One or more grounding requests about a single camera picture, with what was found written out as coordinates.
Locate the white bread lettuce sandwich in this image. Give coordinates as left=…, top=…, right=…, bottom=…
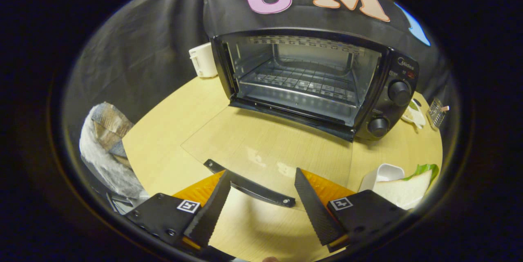
left=373, top=164, right=440, bottom=210

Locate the white rectangular tray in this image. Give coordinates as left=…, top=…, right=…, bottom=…
left=359, top=163, right=405, bottom=193

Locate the black toaster oven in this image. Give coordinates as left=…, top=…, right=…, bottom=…
left=181, top=28, right=420, bottom=208

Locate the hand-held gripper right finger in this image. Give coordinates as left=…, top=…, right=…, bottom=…
left=294, top=167, right=410, bottom=253

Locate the metal wire basket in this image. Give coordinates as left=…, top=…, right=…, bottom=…
left=426, top=97, right=450, bottom=130

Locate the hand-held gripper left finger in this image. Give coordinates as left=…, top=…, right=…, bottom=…
left=125, top=170, right=232, bottom=251

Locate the brown patterned cushion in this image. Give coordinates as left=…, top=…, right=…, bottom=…
left=91, top=102, right=134, bottom=168

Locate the black backdrop cloth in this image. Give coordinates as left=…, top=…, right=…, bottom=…
left=65, top=0, right=454, bottom=140

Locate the white boxy appliance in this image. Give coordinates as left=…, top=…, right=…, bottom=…
left=189, top=43, right=219, bottom=78

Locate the white divided plate with grains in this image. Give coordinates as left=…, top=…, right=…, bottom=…
left=401, top=99, right=426, bottom=130

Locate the white furry cloth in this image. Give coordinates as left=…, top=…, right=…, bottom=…
left=79, top=103, right=150, bottom=201

